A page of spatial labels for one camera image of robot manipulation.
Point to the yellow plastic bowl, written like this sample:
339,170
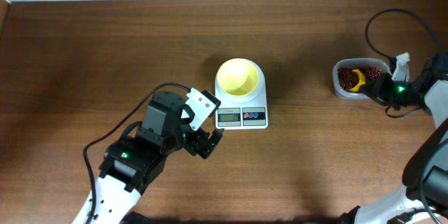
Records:
238,77

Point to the white digital kitchen scale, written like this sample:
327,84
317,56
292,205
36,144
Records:
248,112

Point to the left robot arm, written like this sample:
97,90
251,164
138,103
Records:
138,157

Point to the clear plastic container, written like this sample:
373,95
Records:
355,63

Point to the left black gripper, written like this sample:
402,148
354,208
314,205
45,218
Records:
194,145

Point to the yellow plastic measuring scoop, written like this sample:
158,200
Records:
356,80

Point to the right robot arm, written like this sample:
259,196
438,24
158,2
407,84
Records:
423,191

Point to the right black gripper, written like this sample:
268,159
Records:
379,92

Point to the red beans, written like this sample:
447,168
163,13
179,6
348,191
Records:
371,74

